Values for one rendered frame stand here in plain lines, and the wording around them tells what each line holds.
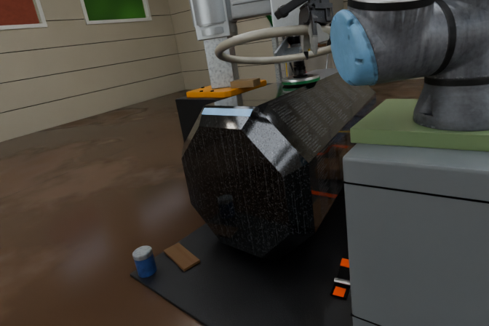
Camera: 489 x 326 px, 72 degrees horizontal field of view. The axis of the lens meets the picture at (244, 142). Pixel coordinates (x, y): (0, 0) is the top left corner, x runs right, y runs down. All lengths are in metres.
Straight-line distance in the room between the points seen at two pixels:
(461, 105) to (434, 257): 0.31
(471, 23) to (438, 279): 0.49
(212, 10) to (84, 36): 5.81
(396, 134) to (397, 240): 0.22
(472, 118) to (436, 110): 0.06
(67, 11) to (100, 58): 1.09
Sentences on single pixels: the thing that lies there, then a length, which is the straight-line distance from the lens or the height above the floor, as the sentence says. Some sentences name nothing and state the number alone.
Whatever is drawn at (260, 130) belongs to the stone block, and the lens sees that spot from 1.45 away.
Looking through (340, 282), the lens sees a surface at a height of 0.04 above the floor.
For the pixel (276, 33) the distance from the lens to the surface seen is 1.07.
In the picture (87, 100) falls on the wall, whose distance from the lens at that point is 8.00.
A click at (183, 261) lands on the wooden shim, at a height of 0.03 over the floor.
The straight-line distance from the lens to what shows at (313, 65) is 4.79.
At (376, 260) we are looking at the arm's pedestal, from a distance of 0.84.
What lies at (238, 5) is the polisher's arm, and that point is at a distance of 2.57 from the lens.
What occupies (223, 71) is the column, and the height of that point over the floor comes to 0.90.
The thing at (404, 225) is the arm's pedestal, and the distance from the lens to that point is 0.77.
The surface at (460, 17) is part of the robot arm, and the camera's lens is 0.75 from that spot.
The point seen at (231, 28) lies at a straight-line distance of 2.58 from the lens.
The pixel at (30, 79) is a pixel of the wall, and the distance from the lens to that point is 7.57.
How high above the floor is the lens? 1.12
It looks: 17 degrees down
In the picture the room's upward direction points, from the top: 9 degrees counter-clockwise
